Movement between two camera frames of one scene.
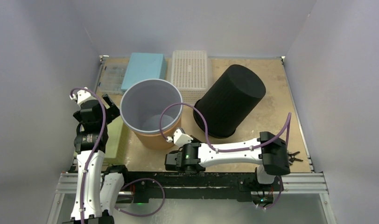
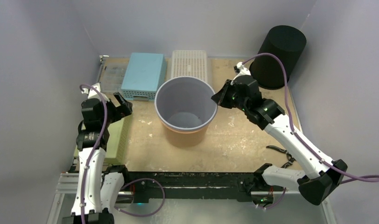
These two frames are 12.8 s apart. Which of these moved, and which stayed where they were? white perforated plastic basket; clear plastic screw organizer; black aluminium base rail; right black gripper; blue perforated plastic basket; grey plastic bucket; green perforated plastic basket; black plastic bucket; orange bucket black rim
Moved: black plastic bucket; grey plastic bucket; orange bucket black rim; right black gripper
Stayed: clear plastic screw organizer; blue perforated plastic basket; green perforated plastic basket; black aluminium base rail; white perforated plastic basket
